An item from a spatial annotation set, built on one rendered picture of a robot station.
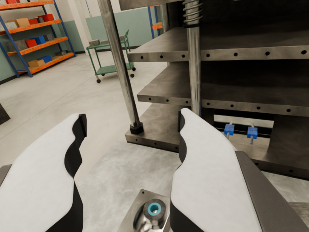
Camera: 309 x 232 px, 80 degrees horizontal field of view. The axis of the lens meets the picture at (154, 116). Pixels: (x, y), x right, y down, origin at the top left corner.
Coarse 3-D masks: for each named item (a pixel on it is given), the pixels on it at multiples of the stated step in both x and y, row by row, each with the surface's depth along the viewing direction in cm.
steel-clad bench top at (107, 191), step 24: (120, 144) 114; (96, 168) 100; (120, 168) 97; (144, 168) 95; (168, 168) 92; (96, 192) 87; (120, 192) 85; (168, 192) 81; (288, 192) 73; (96, 216) 77; (120, 216) 75
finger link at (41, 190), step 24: (72, 120) 10; (48, 144) 9; (72, 144) 9; (24, 168) 7; (48, 168) 7; (72, 168) 9; (0, 192) 6; (24, 192) 6; (48, 192) 6; (72, 192) 6; (0, 216) 6; (24, 216) 6; (48, 216) 6; (72, 216) 6
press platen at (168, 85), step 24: (168, 72) 138; (216, 72) 124; (240, 72) 117; (264, 72) 112; (288, 72) 107; (144, 96) 112; (168, 96) 105; (216, 96) 97; (240, 96) 93; (264, 96) 89; (288, 96) 86
